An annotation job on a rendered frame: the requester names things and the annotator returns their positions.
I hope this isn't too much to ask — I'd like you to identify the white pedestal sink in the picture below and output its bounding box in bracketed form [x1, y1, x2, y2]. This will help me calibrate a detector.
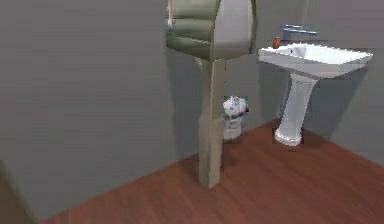
[258, 43, 374, 147]

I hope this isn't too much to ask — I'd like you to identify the white spray bottle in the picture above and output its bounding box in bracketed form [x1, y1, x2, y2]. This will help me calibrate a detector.
[222, 95, 250, 141]

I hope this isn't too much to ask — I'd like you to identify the blue metal faucet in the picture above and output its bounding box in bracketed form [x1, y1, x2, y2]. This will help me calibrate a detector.
[282, 24, 319, 42]

